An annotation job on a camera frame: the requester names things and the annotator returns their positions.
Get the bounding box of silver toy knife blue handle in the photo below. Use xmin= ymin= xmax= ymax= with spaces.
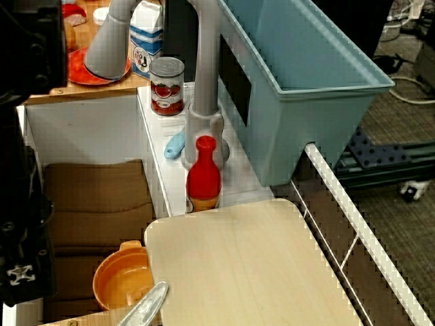
xmin=116 ymin=280 xmax=170 ymax=326

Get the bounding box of light wooden cutting board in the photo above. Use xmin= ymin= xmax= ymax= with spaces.
xmin=143 ymin=198 xmax=365 ymax=326

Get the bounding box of wooden countertop board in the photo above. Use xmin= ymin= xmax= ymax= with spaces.
xmin=24 ymin=0 xmax=166 ymax=105

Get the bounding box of red hot sauce bottle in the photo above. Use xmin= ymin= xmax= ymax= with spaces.
xmin=185 ymin=134 xmax=223 ymax=214

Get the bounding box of tomato soup can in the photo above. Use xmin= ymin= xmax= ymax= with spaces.
xmin=149 ymin=56 xmax=186 ymax=117

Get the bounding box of gray toy faucet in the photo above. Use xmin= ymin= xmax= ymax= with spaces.
xmin=83 ymin=0 xmax=230 ymax=171

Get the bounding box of light blue plastic bin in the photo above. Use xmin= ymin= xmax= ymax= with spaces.
xmin=217 ymin=0 xmax=397 ymax=187

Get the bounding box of white toy sink unit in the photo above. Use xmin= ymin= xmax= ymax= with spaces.
xmin=1 ymin=81 xmax=277 ymax=326

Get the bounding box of black backdrop panel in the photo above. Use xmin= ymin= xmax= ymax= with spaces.
xmin=162 ymin=0 xmax=202 ymax=83

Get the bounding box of blue white milk carton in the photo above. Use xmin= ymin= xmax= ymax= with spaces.
xmin=128 ymin=0 xmax=166 ymax=81

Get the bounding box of orange toy pot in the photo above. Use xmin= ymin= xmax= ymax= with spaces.
xmin=92 ymin=240 xmax=156 ymax=312

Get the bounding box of dark perforated plate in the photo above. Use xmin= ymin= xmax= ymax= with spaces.
xmin=345 ymin=128 xmax=415 ymax=170

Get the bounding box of red round plate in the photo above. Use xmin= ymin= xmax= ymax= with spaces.
xmin=67 ymin=46 xmax=132 ymax=86

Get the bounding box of toy chicken leg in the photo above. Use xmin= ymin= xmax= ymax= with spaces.
xmin=63 ymin=22 xmax=77 ymax=52

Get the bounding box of red white toy food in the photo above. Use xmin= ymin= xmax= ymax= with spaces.
xmin=60 ymin=3 xmax=88 ymax=26

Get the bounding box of light blue plastic handle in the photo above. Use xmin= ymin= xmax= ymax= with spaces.
xmin=164 ymin=131 xmax=187 ymax=160

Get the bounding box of white wire rack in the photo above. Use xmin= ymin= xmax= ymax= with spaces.
xmin=290 ymin=142 xmax=435 ymax=326

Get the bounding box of metal frame rail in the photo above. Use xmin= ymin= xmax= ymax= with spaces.
xmin=334 ymin=142 xmax=435 ymax=189

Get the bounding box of white floor cable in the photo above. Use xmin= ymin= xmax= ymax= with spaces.
xmin=387 ymin=76 xmax=435 ymax=105

